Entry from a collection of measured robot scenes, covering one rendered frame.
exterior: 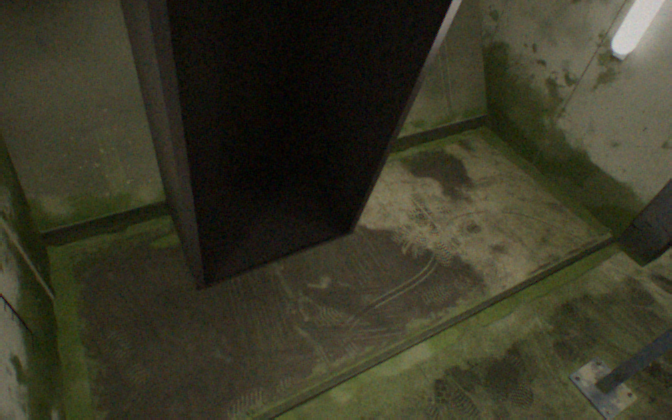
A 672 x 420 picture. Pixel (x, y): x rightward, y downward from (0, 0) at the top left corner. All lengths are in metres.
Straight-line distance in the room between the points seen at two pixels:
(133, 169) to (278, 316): 0.96
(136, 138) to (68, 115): 0.28
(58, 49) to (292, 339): 1.56
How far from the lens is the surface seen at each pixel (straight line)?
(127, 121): 2.18
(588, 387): 2.22
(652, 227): 2.75
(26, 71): 2.21
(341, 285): 2.01
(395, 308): 1.99
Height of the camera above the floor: 1.70
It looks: 45 degrees down
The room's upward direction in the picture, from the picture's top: 8 degrees clockwise
